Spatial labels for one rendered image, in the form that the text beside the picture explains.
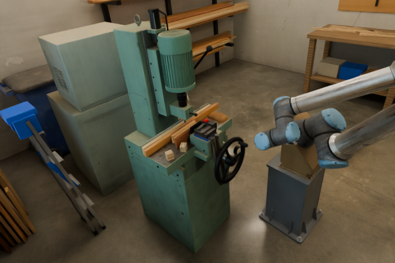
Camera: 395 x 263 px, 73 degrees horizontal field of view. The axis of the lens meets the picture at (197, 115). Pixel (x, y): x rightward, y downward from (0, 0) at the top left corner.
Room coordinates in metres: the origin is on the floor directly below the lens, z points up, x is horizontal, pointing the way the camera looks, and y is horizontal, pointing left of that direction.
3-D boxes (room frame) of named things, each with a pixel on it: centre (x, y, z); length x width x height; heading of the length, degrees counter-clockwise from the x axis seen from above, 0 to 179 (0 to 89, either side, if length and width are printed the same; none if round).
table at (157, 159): (1.33, 0.02, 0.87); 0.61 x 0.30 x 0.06; 136
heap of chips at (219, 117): (1.52, -0.13, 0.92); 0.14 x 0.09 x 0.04; 46
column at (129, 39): (1.62, 0.29, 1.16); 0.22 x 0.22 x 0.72; 46
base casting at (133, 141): (1.50, 0.17, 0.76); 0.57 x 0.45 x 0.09; 46
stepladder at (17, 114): (1.45, 1.01, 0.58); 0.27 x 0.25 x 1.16; 133
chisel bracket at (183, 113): (1.43, 0.09, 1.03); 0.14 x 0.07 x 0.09; 46
